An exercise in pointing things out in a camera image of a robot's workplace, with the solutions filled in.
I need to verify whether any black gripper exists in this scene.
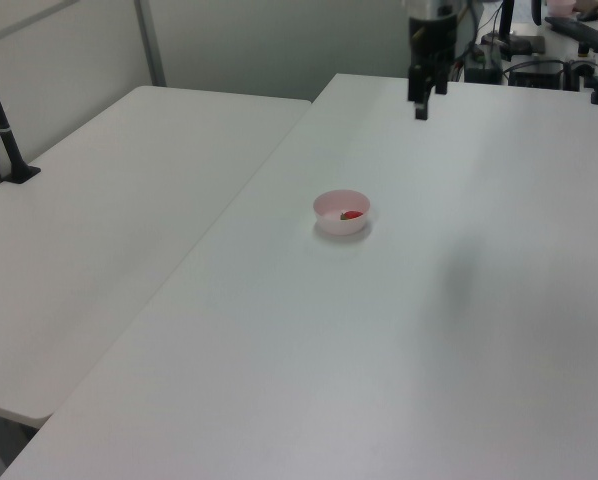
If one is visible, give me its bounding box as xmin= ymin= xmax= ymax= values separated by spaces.
xmin=407 ymin=12 xmax=459 ymax=122

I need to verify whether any pink plastic bowl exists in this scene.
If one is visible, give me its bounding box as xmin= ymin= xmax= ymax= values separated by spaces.
xmin=312 ymin=188 xmax=371 ymax=237

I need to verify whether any dark device with green parts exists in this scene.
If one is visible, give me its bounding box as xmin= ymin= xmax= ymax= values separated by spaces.
xmin=464 ymin=45 xmax=504 ymax=85

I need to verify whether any black monitor stand with base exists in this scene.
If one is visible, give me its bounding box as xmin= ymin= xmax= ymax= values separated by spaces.
xmin=480 ymin=0 xmax=547 ymax=57

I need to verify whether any black electronics box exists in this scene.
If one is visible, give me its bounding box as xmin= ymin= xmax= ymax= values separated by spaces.
xmin=507 ymin=59 xmax=569 ymax=92

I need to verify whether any white side table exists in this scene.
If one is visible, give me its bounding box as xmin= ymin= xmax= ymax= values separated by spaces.
xmin=0 ymin=85 xmax=314 ymax=429

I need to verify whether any black camera stand pole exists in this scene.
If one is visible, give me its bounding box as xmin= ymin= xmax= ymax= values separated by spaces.
xmin=0 ymin=39 xmax=43 ymax=186

